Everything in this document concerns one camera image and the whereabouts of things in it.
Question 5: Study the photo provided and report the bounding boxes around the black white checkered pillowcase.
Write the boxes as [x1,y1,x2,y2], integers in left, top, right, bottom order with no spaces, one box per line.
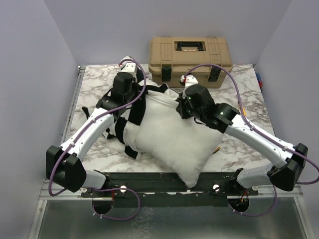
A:
[81,56,180,160]

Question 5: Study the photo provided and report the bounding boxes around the white pillow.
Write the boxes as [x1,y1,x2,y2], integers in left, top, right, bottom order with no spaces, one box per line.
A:
[135,91,222,188]

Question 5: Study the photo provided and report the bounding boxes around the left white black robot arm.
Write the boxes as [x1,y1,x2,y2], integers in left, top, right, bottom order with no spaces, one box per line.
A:
[45,69,147,197]

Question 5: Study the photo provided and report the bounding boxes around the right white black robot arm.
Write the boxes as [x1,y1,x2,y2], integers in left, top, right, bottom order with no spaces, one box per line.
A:
[176,83,308,195]

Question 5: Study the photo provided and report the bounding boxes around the yellow black pliers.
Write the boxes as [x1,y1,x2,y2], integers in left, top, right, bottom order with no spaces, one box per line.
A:
[213,147,221,154]

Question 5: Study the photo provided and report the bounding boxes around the tan plastic toolbox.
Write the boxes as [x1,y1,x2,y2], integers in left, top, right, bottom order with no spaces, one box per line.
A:
[149,37,233,88]

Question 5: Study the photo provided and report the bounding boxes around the blue red object at edge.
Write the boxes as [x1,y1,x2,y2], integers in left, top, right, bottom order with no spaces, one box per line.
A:
[256,73,263,92]

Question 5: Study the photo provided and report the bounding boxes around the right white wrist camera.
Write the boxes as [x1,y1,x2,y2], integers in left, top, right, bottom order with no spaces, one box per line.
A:
[180,74,198,88]

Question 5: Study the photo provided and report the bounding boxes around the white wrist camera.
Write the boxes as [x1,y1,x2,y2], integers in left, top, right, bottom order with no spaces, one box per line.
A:
[180,74,198,88]
[119,58,138,75]

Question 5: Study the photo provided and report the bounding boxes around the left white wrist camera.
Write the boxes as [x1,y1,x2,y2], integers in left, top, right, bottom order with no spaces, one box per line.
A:
[119,58,138,75]

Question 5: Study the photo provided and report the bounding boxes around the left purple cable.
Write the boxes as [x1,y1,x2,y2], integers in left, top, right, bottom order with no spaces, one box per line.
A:
[48,57,148,222]

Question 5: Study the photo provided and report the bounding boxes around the black metal base rail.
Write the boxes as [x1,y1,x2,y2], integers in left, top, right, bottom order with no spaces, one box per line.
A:
[82,170,260,207]

